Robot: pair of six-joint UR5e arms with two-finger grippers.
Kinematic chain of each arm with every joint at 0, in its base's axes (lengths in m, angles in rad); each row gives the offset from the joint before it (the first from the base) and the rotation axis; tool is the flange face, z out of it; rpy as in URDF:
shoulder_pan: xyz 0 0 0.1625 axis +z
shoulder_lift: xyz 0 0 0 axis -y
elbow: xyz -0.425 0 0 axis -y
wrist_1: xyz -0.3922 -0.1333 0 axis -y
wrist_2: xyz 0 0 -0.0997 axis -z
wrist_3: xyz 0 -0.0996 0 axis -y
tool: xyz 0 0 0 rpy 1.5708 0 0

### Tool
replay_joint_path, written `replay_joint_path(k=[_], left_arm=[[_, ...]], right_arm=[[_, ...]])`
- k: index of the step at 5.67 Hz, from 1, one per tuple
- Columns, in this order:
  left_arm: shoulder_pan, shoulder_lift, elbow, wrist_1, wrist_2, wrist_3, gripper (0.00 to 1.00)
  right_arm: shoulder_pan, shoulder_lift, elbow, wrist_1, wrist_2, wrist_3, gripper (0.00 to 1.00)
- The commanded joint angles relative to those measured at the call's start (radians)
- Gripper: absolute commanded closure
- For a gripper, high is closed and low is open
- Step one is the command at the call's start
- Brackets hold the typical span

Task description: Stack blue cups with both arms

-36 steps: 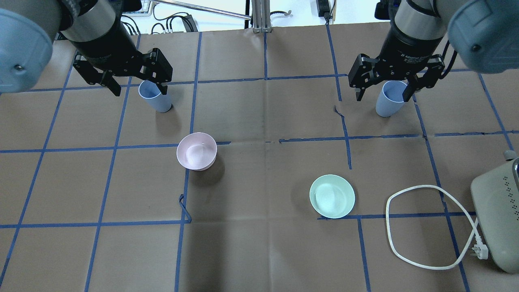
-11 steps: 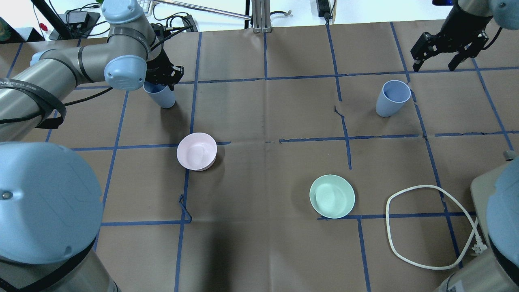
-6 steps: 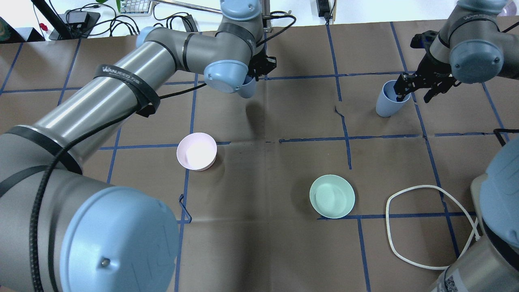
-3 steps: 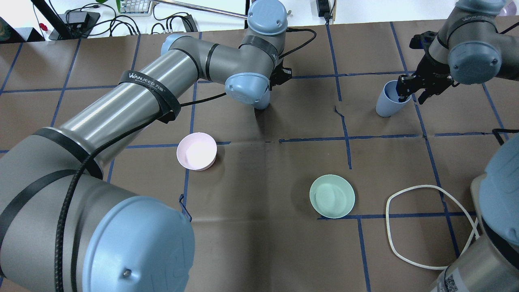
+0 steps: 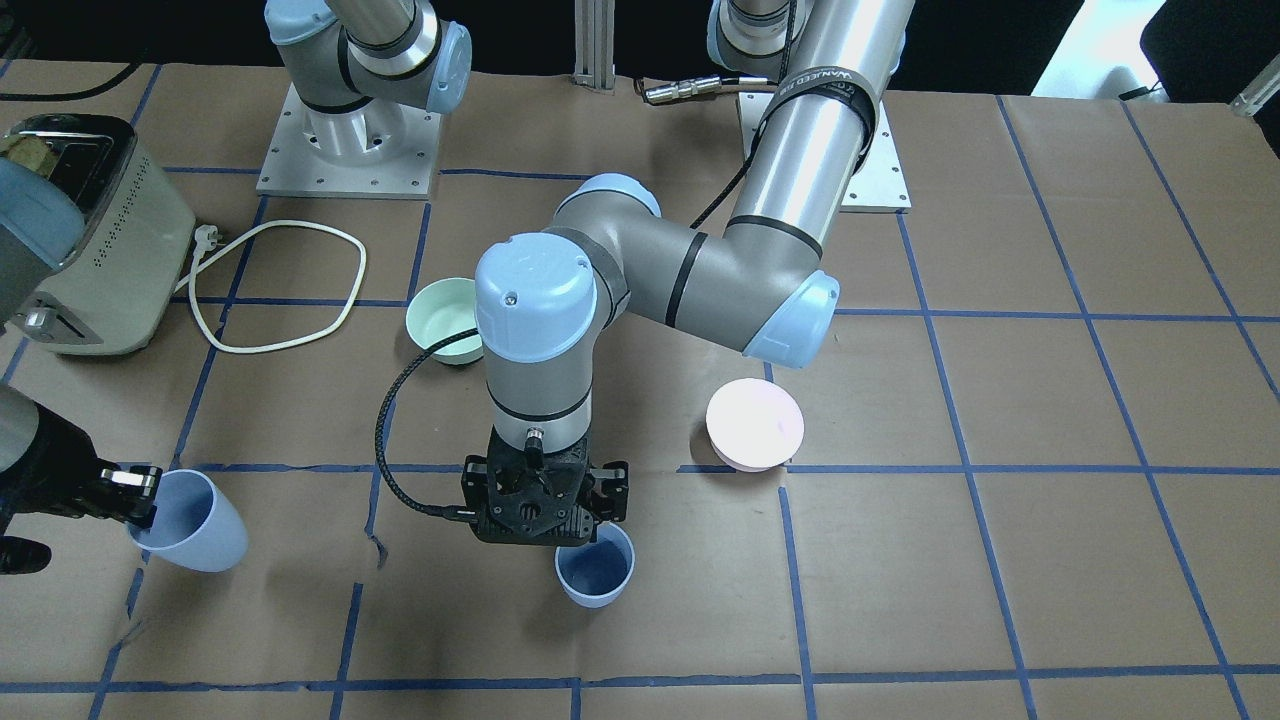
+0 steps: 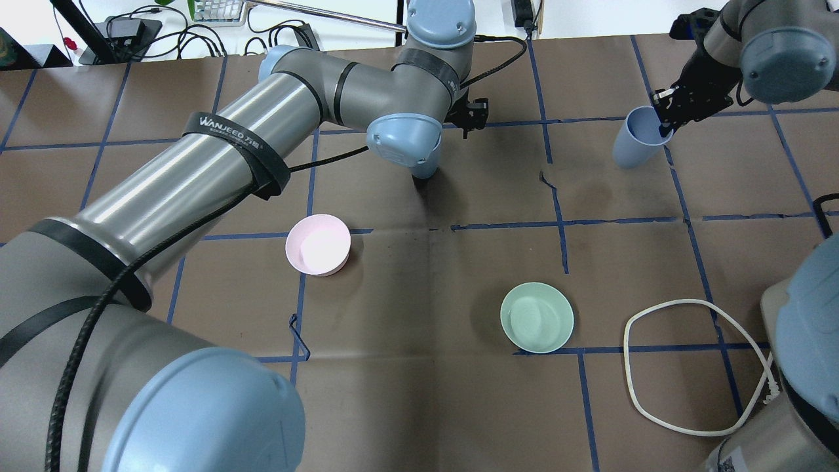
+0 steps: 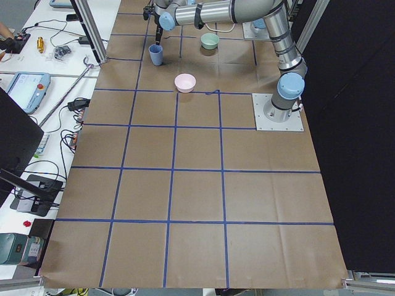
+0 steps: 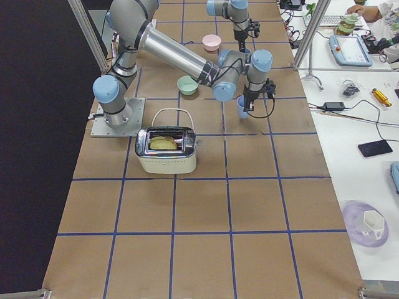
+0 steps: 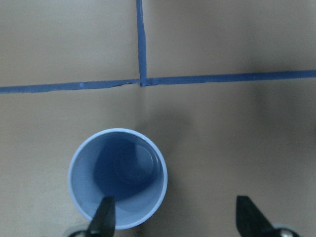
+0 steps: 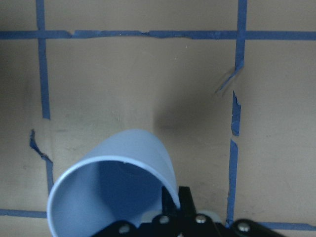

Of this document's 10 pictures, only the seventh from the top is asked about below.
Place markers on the green device box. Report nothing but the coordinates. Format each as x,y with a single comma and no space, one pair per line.
20,249

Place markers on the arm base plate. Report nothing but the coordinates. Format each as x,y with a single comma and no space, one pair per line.
269,118
254,33

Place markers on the teach pendant tablet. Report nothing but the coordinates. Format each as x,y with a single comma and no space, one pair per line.
27,89

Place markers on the black monitor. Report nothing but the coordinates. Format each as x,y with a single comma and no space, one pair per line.
20,136

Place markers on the yellow brass tool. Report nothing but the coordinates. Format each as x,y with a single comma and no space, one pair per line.
40,45

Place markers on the pink bowl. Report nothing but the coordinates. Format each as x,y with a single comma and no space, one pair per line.
185,82

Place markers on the blue cup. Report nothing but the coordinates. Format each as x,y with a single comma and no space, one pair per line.
156,54

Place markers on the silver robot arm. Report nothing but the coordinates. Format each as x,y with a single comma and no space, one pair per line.
292,66

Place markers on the mint green bowl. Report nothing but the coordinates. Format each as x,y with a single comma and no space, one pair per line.
209,41

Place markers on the metal rod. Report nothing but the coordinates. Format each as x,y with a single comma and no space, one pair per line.
88,67

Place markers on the aluminium frame post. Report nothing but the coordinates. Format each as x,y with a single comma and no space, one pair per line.
89,26

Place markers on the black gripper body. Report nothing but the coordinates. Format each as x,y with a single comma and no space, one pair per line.
159,30

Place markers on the black monitor stand base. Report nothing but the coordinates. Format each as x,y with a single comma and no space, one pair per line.
36,195

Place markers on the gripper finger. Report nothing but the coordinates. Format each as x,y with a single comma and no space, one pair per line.
158,35

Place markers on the black power adapter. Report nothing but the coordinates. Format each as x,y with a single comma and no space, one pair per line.
78,103

